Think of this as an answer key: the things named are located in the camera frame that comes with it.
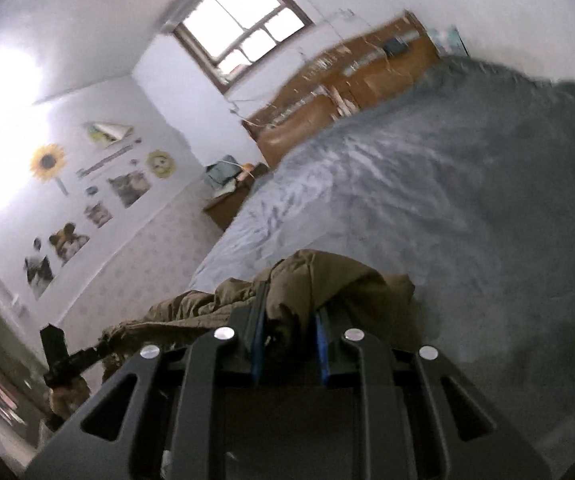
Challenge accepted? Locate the black white cat sticker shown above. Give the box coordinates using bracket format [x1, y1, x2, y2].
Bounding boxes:
[24, 237, 54, 300]

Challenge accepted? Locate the grey plush bed blanket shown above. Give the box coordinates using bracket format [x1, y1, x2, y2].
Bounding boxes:
[190, 58, 575, 478]

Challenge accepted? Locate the peeling wall poster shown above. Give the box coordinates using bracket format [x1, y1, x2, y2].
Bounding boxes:
[87, 122, 134, 150]

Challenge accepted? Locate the sunflower wall sticker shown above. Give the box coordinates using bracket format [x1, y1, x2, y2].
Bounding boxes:
[30, 144, 70, 196]

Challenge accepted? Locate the wooden framed window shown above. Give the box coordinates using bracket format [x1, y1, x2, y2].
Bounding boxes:
[173, 0, 313, 93]

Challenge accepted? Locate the person's left hand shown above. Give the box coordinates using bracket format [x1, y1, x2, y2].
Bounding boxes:
[45, 376, 90, 432]

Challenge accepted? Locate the teal bag on nightstand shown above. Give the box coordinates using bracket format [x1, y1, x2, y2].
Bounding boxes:
[204, 155, 242, 191]

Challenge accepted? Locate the brown white dog sticker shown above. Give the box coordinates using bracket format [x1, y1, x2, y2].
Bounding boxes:
[49, 222, 90, 266]

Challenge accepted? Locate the brown padded jacket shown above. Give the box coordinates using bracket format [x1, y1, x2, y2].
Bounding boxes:
[99, 248, 417, 386]

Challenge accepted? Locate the brown wooden nightstand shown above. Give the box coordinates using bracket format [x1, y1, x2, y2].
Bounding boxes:
[203, 164, 269, 231]

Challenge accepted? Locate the small tabby kitten sticker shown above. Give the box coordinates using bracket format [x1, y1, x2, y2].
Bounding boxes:
[85, 202, 113, 229]

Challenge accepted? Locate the two grey cats sticker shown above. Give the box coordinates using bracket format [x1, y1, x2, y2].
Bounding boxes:
[108, 171, 151, 208]

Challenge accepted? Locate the black device on headboard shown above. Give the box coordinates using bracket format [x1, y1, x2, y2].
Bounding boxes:
[382, 37, 408, 58]

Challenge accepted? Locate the round yellow cat sticker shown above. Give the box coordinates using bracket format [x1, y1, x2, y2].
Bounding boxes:
[146, 150, 176, 179]

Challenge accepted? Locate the brown wooden headboard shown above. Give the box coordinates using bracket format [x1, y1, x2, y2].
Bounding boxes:
[241, 11, 440, 168]

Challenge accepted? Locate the wall lettering sticker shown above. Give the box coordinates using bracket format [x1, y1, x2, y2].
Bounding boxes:
[76, 138, 142, 179]

